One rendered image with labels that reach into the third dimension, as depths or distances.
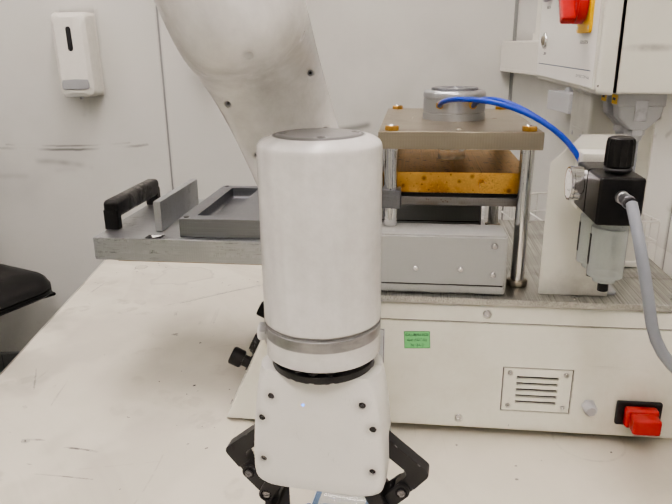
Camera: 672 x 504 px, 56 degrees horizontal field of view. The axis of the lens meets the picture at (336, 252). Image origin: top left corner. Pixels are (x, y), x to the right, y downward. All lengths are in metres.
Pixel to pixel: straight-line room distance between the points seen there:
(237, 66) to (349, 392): 0.23
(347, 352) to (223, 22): 0.22
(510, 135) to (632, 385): 0.32
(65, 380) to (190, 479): 0.32
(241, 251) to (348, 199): 0.42
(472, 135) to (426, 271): 0.16
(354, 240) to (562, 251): 0.38
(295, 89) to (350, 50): 1.79
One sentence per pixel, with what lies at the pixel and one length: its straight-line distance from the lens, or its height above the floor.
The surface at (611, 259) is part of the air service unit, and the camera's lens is 0.64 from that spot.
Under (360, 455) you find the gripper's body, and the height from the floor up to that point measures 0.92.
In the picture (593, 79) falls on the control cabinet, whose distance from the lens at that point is 0.72.
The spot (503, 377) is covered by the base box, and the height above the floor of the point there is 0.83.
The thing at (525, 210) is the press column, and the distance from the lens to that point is 0.75.
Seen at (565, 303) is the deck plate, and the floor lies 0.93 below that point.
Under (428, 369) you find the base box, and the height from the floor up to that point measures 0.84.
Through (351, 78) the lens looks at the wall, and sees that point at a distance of 2.27.
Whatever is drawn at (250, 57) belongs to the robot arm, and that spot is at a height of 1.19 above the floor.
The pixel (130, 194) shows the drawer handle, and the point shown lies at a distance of 0.93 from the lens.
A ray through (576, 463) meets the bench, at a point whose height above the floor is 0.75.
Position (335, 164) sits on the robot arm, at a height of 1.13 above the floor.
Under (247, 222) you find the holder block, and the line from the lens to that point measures 0.80.
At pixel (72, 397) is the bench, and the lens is 0.96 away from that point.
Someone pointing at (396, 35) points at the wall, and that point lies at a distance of 2.28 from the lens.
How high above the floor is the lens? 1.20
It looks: 18 degrees down
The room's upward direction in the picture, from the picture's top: 1 degrees counter-clockwise
